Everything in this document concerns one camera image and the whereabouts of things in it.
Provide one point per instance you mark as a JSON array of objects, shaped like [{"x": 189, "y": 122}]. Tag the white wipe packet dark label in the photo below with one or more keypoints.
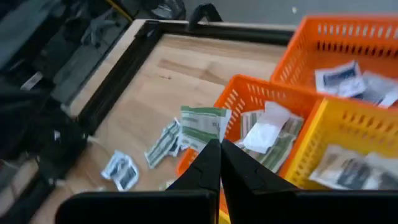
[
  {"x": 112, "y": 163},
  {"x": 342, "y": 168},
  {"x": 128, "y": 178},
  {"x": 385, "y": 174},
  {"x": 178, "y": 148},
  {"x": 379, "y": 90},
  {"x": 339, "y": 77}
]

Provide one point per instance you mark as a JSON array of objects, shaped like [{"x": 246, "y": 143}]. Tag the plain white packet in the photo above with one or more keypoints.
[{"x": 267, "y": 130}]

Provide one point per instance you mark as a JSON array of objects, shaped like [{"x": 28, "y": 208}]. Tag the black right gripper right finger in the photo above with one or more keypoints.
[{"x": 280, "y": 208}]

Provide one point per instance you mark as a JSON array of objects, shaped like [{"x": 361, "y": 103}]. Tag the black aluminium table frame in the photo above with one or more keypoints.
[{"x": 118, "y": 77}]

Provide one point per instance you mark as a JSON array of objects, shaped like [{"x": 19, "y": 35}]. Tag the orange plastic basket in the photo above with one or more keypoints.
[
  {"x": 304, "y": 46},
  {"x": 248, "y": 90}
]

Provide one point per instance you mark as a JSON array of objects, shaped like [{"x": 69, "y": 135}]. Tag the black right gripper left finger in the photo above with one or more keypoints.
[{"x": 155, "y": 208}]

